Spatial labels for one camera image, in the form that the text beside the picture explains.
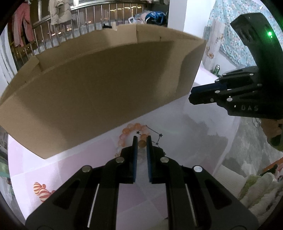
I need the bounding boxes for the black star chain necklace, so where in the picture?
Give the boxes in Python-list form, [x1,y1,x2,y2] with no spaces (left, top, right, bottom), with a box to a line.
[136,125,167,156]

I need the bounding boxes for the pink orange bead bracelet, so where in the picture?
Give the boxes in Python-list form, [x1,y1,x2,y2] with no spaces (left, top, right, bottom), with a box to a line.
[117,123,151,149]

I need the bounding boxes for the green bottle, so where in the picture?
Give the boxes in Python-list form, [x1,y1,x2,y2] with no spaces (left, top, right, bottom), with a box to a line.
[212,65,220,76]

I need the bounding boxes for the pink balloon print tablecloth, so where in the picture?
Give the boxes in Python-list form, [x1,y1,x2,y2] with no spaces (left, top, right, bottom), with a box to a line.
[7,64,242,230]

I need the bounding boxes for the brown cardboard box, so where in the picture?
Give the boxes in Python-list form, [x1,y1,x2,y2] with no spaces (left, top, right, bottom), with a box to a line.
[1,24,206,159]

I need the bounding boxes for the metal balcony railing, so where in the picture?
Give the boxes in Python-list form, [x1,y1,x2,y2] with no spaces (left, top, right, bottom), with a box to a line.
[10,1,147,62]

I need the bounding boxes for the hanging pink clothes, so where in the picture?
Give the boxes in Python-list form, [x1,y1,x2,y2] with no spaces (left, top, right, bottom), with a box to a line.
[12,2,34,47]

